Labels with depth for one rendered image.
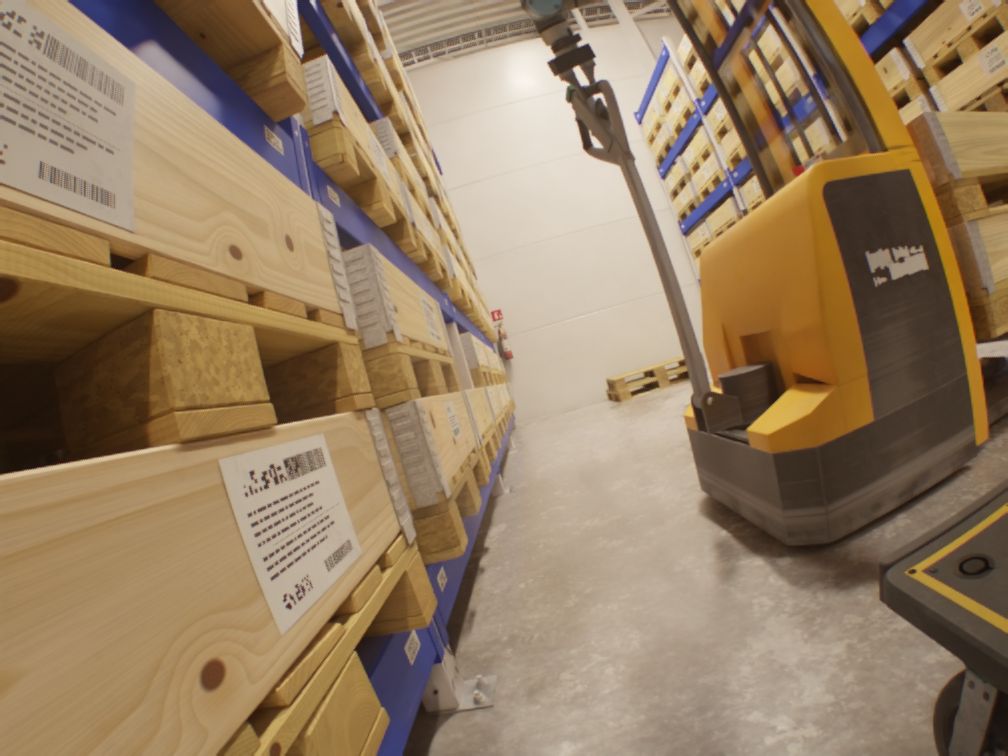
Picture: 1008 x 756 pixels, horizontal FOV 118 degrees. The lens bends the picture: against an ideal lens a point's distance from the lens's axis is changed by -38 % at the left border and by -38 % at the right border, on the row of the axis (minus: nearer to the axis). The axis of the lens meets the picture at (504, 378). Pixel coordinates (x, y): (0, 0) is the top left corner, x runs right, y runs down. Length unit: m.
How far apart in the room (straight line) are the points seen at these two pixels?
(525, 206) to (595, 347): 2.31
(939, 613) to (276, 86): 1.07
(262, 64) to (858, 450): 1.44
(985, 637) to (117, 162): 0.72
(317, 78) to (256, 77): 0.39
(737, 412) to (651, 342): 5.73
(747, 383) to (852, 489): 0.43
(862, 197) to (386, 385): 1.19
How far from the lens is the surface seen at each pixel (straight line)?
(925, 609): 0.47
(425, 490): 1.00
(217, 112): 0.76
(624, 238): 7.30
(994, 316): 1.66
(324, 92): 1.28
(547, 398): 6.87
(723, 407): 1.40
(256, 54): 0.98
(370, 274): 1.02
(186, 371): 0.39
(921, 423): 1.37
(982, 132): 1.91
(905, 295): 1.34
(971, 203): 1.67
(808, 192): 1.23
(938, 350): 1.42
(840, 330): 1.18
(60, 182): 0.36
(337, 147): 1.18
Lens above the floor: 0.59
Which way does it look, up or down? 1 degrees up
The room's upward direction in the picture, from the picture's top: 17 degrees counter-clockwise
